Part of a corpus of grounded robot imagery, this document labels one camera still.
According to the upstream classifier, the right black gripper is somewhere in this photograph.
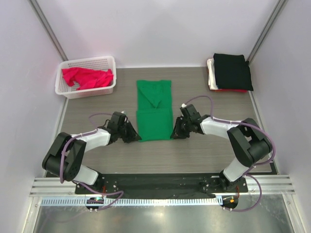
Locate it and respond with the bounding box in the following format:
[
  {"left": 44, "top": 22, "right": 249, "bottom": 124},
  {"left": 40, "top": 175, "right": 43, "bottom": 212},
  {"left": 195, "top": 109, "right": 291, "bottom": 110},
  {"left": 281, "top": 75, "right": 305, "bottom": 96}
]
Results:
[{"left": 171, "top": 117, "right": 192, "bottom": 140}]

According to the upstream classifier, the green t shirt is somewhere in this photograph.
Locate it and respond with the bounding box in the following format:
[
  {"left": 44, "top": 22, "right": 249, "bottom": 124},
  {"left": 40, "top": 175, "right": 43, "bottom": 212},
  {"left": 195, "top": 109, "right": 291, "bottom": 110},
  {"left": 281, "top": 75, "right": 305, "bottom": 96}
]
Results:
[{"left": 136, "top": 80, "right": 173, "bottom": 142}]

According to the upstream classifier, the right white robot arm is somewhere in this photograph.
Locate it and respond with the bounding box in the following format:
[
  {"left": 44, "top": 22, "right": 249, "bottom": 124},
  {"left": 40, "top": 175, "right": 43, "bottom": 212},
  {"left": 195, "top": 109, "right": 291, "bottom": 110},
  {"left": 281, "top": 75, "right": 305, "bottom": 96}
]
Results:
[{"left": 171, "top": 104, "right": 274, "bottom": 192}]

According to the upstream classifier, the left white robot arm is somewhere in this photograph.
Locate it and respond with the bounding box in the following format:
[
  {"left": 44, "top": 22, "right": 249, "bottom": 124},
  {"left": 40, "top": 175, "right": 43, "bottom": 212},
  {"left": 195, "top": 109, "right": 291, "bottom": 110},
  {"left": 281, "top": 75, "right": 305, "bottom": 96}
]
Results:
[{"left": 42, "top": 112, "right": 141, "bottom": 194}]

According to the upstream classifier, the red folded t shirt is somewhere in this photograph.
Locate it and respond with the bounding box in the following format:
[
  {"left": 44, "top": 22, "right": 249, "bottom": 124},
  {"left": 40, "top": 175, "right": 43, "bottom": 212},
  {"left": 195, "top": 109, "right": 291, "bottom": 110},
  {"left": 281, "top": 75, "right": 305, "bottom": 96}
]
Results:
[{"left": 210, "top": 89, "right": 248, "bottom": 93}]

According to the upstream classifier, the white folded t shirt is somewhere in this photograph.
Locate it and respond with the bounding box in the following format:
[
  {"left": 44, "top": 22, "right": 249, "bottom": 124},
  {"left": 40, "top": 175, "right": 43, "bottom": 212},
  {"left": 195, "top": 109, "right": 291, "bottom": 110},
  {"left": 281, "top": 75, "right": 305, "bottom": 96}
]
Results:
[{"left": 207, "top": 58, "right": 218, "bottom": 90}]

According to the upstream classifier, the white plastic basket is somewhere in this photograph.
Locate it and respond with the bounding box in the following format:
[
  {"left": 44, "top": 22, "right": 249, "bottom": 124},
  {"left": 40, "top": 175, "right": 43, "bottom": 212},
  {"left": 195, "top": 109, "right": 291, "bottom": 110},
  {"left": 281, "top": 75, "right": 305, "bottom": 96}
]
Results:
[{"left": 55, "top": 56, "right": 117, "bottom": 99}]

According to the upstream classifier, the black folded t shirt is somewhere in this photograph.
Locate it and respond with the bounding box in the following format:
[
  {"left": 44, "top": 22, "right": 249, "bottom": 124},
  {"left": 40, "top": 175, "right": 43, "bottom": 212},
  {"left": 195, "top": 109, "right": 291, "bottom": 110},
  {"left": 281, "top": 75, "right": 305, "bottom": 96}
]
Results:
[{"left": 213, "top": 53, "right": 254, "bottom": 91}]

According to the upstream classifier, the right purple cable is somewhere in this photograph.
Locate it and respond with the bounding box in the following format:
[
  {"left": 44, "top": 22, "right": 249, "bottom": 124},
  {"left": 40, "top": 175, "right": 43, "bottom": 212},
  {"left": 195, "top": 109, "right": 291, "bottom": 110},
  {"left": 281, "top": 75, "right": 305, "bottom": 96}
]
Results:
[{"left": 181, "top": 95, "right": 276, "bottom": 214}]

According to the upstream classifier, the white slotted cable duct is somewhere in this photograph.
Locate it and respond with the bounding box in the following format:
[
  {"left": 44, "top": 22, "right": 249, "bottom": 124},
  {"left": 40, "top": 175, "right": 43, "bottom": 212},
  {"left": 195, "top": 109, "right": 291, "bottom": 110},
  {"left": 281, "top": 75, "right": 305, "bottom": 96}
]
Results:
[{"left": 41, "top": 196, "right": 223, "bottom": 207}]

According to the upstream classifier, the left aluminium frame post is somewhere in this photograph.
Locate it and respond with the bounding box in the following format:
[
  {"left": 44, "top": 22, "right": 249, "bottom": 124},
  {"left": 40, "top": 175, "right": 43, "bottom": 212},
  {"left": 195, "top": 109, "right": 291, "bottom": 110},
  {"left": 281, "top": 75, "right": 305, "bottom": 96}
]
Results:
[{"left": 28, "top": 0, "right": 68, "bottom": 61}]

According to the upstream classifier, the aluminium frame post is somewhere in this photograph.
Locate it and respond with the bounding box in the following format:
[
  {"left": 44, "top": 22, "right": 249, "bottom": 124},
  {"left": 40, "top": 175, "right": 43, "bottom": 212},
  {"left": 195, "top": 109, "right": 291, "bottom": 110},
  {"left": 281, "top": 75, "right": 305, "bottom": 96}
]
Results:
[
  {"left": 28, "top": 0, "right": 68, "bottom": 61},
  {"left": 247, "top": 0, "right": 288, "bottom": 64}
]

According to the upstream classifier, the right aluminium frame post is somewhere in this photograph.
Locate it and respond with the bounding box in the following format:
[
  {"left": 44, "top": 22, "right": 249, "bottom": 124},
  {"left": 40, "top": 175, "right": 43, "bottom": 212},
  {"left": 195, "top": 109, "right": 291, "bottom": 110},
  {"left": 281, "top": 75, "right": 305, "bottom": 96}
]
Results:
[{"left": 247, "top": 0, "right": 288, "bottom": 64}]

